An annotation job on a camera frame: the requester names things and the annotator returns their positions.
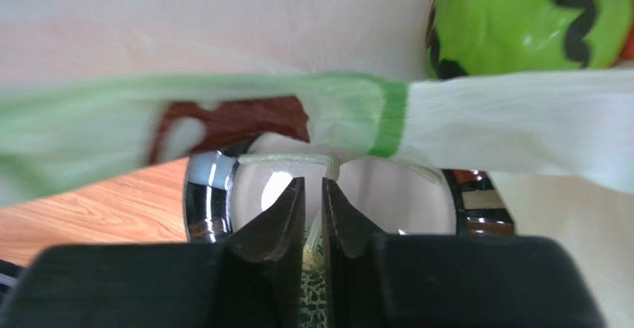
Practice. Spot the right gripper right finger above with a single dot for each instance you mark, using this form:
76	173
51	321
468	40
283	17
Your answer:
375	279

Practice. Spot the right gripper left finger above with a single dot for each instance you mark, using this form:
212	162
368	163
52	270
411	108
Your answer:
250	279

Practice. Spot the pale green plastic bag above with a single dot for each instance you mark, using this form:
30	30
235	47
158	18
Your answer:
94	89

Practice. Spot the small green watermelon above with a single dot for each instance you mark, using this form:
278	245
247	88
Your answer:
487	37

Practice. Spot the green cantaloupe melon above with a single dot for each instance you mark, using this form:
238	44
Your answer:
313	303

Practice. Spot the black fruit plate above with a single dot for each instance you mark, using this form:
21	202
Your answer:
222	195

